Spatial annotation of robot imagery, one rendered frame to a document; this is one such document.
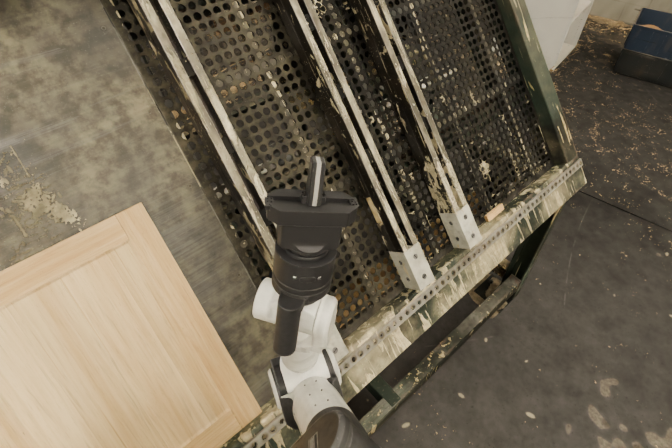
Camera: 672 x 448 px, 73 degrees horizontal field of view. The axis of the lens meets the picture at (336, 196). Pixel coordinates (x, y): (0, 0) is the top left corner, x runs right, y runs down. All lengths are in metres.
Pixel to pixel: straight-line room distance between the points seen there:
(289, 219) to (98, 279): 0.55
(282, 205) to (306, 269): 0.09
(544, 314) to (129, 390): 1.98
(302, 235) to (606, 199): 2.82
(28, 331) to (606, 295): 2.48
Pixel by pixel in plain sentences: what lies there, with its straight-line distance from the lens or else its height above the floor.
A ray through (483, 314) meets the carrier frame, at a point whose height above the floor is 0.18.
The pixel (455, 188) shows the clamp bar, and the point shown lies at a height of 1.07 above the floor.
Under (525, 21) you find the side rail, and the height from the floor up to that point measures 1.32.
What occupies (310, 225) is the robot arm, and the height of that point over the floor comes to 1.57.
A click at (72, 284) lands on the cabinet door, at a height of 1.26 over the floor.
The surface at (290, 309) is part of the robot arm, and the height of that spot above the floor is 1.47.
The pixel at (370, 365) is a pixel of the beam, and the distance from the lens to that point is 1.28.
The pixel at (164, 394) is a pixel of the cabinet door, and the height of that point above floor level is 1.03.
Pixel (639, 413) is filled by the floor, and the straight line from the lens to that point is 2.49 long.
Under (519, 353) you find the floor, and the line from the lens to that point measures 2.39.
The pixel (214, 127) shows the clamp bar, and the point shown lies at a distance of 1.03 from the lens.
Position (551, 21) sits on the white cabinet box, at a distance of 4.31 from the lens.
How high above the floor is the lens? 2.01
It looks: 45 degrees down
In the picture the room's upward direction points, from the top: straight up
